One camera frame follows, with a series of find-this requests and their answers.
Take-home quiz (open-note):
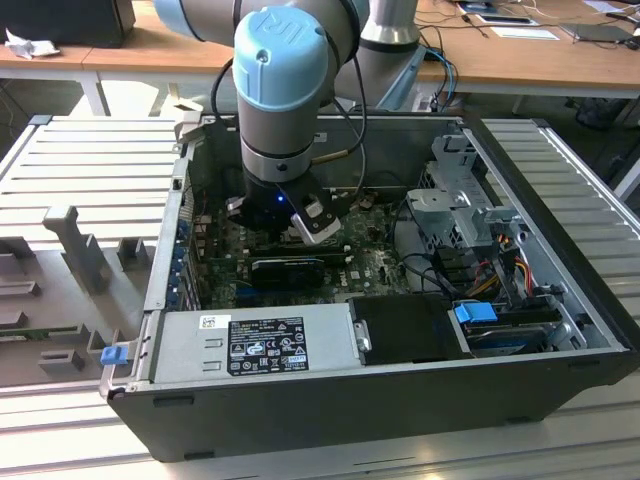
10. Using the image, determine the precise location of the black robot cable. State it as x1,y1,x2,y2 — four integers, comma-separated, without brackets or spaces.
209,57,241,134
324,24,371,199

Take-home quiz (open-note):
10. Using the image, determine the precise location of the yellow red wire bundle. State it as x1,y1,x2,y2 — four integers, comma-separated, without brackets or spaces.
469,254,532,301

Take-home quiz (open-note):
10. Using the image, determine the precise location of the white paper sheet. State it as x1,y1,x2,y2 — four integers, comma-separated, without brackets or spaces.
489,25,561,41

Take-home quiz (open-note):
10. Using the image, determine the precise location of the green RAM stick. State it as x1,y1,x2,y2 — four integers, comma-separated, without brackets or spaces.
0,327,84,341

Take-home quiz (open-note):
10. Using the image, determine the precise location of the metal disk bay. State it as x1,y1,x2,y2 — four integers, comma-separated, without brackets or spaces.
403,132,534,301

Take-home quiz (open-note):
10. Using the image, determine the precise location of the grey parts rack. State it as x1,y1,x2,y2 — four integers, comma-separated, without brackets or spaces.
0,204,159,389

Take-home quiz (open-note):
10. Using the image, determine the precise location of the black plastic shroud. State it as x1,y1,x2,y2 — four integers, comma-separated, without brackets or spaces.
347,294,474,366

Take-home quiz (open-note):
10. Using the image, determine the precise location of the black PC case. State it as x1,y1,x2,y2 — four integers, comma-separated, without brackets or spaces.
97,112,640,464

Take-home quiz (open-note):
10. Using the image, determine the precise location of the wooden desk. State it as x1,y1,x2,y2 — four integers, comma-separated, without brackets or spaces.
0,0,241,119
414,0,640,114

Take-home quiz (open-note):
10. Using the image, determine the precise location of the dark laptop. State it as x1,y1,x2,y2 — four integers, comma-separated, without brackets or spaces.
558,22,637,47

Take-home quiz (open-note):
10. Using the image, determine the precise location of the grey power supply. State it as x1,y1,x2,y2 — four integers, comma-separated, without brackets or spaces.
149,304,374,386

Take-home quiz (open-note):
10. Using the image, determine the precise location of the hard disk in blue carrier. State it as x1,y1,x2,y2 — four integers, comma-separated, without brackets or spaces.
453,299,564,359

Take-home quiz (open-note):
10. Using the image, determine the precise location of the crumpled white paper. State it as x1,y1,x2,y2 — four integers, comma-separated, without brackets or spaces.
3,27,61,60

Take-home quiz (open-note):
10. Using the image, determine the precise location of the black graphics card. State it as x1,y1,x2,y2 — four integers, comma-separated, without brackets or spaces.
249,255,325,290

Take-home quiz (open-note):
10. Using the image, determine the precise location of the black monitor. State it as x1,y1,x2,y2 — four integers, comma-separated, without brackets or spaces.
0,0,137,50

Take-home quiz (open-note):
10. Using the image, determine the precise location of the green motherboard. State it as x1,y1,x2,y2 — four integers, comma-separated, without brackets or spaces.
192,194,401,309

